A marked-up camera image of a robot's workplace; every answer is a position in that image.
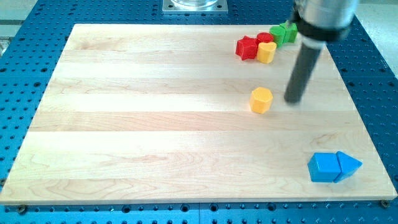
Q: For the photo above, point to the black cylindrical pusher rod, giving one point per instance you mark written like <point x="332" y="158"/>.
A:
<point x="301" y="73"/>

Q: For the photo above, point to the yellow hexagon block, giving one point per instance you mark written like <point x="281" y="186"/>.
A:
<point x="260" y="100"/>

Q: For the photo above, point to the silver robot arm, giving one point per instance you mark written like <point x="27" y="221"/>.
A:
<point x="319" y="22"/>

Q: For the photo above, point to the green star block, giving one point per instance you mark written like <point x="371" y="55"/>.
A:
<point x="291" y="31"/>

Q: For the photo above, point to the red star block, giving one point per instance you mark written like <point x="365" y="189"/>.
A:
<point x="246" y="48"/>

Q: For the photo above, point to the green circle block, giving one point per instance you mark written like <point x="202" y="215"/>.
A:
<point x="278" y="34"/>

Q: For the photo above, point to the yellow heart block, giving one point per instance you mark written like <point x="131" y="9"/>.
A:
<point x="266" y="51"/>

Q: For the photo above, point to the red circle block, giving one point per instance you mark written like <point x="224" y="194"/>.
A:
<point x="264" y="37"/>

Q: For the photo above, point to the blue cube block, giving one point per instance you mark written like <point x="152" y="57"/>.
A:
<point x="323" y="167"/>

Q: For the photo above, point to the blue triangle block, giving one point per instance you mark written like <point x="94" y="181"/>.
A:
<point x="348" y="166"/>

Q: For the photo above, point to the wooden board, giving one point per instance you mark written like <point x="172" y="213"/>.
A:
<point x="160" y="114"/>

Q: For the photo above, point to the blue perforated table plate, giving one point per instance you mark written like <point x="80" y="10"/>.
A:
<point x="33" y="53"/>

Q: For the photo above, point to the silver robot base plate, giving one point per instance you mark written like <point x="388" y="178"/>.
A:
<point x="191" y="6"/>

